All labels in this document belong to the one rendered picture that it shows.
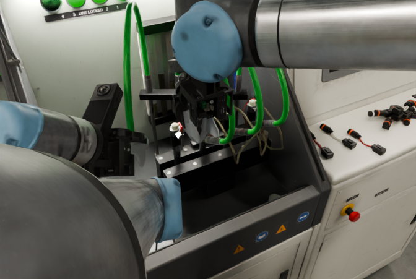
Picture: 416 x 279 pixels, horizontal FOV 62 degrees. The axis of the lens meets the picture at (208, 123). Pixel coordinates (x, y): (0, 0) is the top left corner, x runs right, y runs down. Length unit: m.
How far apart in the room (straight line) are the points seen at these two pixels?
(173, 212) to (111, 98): 0.27
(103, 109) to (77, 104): 0.54
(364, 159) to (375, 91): 0.33
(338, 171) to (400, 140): 0.26
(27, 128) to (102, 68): 0.68
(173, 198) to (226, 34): 0.19
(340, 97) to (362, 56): 0.91
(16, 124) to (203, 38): 0.22
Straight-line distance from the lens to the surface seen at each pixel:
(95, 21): 1.03
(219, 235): 0.88
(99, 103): 0.61
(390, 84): 1.40
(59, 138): 0.47
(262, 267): 1.13
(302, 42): 0.32
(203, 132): 0.68
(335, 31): 0.31
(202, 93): 0.56
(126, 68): 0.67
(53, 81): 1.09
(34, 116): 0.44
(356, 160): 1.09
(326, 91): 1.17
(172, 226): 0.41
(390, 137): 1.21
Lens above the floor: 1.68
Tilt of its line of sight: 38 degrees down
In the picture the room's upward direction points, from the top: straight up
